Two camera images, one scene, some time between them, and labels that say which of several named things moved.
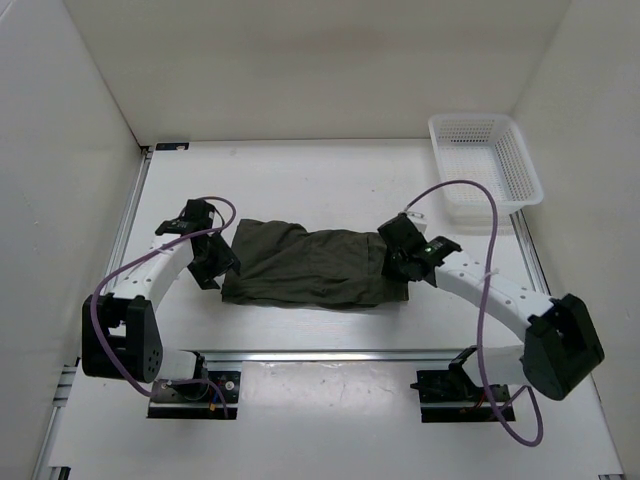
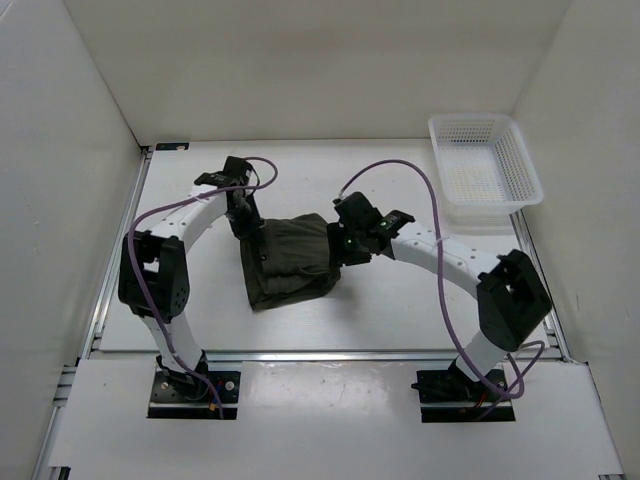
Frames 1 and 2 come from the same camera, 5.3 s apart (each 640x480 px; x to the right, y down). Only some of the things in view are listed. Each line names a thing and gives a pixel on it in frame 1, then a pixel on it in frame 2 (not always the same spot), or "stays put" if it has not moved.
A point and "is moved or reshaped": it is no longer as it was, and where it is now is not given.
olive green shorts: x=285 y=264 is moved or reshaped
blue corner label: x=175 y=146 stays put
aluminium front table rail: x=347 y=355 stays put
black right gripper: x=391 y=272 -> x=338 y=254
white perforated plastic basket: x=489 y=149 stays put
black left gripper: x=226 y=260 -> x=253 y=225
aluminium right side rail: x=529 y=252 stays put
